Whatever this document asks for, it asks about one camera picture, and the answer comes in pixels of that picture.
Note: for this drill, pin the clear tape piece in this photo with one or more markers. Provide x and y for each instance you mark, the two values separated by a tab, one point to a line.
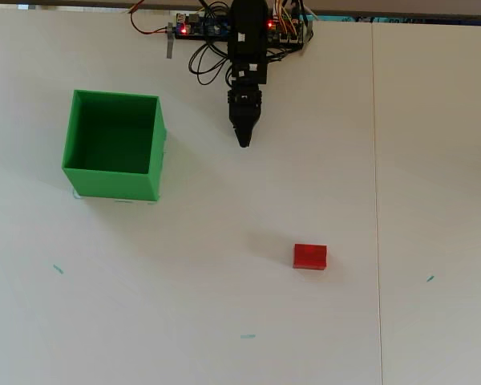
152	202
77	195

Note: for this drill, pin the red block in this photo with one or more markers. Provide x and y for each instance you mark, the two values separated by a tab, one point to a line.
309	256

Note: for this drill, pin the blue circuit board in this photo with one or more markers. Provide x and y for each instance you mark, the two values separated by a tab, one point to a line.
202	25

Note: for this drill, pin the green plastic bin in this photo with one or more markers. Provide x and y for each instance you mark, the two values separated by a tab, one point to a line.
112	185

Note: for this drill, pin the grey tape strip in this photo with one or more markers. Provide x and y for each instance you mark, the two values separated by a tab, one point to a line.
170	44

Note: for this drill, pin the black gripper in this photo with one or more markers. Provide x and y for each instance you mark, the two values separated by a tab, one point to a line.
246	76

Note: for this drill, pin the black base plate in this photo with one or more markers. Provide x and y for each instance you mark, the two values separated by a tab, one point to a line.
192	38

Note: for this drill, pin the circuit board with jumper sockets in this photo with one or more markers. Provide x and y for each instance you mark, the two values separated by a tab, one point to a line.
282	30

